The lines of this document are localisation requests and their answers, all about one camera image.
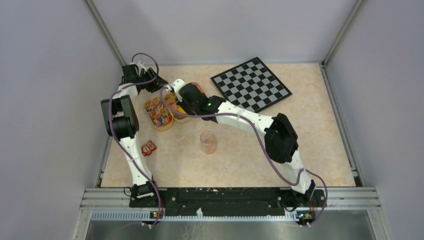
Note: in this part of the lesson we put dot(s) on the clear glass jar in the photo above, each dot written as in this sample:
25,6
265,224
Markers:
208,142

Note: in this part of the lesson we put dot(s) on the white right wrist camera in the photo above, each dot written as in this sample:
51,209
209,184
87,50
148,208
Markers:
175,86

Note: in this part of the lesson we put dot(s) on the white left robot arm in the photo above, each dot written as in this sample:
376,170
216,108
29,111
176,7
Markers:
122,124

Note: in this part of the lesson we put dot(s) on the yellow tray with lollipops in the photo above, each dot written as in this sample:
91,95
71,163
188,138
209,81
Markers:
160,116

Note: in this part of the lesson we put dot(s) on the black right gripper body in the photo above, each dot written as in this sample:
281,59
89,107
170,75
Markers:
189,110

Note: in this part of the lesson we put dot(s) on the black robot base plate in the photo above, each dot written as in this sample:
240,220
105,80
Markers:
226,202

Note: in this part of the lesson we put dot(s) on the cream tray with gummies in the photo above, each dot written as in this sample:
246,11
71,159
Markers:
171,100

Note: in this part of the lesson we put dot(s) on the red owl toy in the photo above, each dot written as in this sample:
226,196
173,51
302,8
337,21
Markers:
148,148

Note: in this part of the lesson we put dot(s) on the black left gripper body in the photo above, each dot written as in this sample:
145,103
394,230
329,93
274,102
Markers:
150,86

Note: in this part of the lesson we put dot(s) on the pink tray with candies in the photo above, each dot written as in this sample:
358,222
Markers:
198,86

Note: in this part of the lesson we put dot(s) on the black white chessboard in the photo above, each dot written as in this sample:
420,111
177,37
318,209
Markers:
251,85

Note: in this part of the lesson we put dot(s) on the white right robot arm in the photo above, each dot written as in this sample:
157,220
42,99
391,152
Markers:
276,134

